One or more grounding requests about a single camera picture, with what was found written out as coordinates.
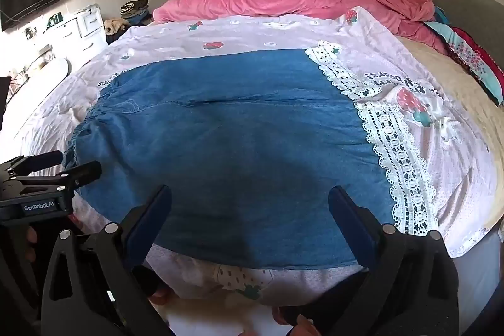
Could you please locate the white dresser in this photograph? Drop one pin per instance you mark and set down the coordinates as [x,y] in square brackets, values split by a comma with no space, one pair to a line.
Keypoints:
[86,25]

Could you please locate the white oval board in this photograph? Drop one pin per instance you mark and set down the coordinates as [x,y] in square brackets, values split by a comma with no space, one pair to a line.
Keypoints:
[51,74]

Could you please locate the person's left hand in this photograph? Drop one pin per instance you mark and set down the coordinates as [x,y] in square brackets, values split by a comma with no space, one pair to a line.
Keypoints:
[31,239]

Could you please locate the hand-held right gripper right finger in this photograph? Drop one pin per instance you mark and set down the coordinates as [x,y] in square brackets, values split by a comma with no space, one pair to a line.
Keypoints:
[352,227]

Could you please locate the tan plush toy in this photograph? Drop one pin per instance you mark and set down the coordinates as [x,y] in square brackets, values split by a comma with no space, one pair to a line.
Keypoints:
[114,26]

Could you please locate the colourful floral cloth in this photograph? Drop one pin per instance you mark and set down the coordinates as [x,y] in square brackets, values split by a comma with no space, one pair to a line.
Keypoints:
[472,56]

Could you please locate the pile of dark clothes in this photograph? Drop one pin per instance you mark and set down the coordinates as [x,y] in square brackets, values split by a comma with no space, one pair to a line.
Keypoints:
[134,7]

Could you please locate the strawberry printed pale blanket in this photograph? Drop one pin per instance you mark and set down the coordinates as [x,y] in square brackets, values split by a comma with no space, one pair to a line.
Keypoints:
[256,33]

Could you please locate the blue denim pants lace hem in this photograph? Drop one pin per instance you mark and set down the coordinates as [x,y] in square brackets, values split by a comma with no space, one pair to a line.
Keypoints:
[236,143]

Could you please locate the grey cushion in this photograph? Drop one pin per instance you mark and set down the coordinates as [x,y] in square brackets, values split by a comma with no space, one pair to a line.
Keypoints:
[464,5]

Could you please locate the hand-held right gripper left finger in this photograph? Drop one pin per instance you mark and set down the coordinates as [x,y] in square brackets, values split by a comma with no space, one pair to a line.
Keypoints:
[151,225]

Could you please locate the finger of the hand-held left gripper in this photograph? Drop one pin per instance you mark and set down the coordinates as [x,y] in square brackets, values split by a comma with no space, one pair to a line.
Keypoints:
[39,161]
[84,170]

